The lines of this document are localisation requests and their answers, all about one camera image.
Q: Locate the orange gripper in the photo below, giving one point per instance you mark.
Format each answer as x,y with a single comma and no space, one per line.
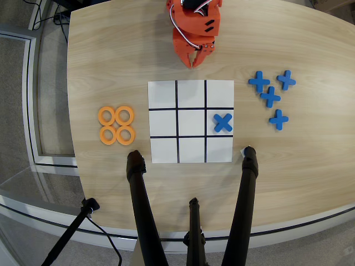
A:
183,45

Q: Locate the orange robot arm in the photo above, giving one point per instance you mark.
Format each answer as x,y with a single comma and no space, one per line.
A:
194,19

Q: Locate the cardboard box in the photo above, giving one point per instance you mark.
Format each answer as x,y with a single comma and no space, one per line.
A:
332,4

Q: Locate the white tic-tac-toe grid paper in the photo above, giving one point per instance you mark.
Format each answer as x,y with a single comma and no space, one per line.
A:
191,122

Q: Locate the blue foam cross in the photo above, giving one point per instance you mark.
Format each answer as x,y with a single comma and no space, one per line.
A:
270,97
278,119
223,122
286,80
259,81

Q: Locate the small white sticker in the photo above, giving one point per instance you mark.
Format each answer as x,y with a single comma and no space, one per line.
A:
242,152

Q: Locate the thick black tripod leg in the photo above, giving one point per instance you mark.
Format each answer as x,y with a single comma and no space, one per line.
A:
141,199
244,199

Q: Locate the white framed glass panel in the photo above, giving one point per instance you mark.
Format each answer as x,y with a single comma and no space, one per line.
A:
30,97

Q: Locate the thin black tripod leg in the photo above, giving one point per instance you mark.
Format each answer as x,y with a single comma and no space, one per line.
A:
194,230

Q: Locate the slim black stand pole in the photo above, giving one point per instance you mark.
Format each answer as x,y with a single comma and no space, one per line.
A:
72,230

